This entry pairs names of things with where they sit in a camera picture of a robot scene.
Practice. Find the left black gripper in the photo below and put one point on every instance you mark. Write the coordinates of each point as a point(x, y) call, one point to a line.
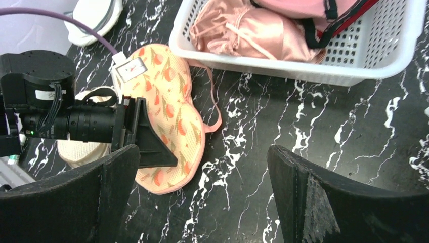
point(132, 126)

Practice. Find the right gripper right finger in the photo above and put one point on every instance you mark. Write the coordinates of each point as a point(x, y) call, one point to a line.
point(315, 204)

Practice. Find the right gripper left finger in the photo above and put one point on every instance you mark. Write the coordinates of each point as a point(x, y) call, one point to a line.
point(85, 204)

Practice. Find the peach patterned mesh laundry bag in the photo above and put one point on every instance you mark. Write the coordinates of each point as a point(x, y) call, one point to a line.
point(167, 86)

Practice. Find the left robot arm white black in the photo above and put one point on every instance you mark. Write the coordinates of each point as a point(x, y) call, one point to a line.
point(38, 100)

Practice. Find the round white mesh laundry bag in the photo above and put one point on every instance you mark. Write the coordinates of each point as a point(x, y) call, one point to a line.
point(99, 15)

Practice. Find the pink bra black trim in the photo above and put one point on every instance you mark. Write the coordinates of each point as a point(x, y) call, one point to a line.
point(321, 19)

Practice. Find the pink satin garment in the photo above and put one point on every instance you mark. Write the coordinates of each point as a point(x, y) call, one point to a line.
point(237, 28)

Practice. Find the white plastic basket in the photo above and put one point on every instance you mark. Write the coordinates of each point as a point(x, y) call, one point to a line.
point(380, 44)

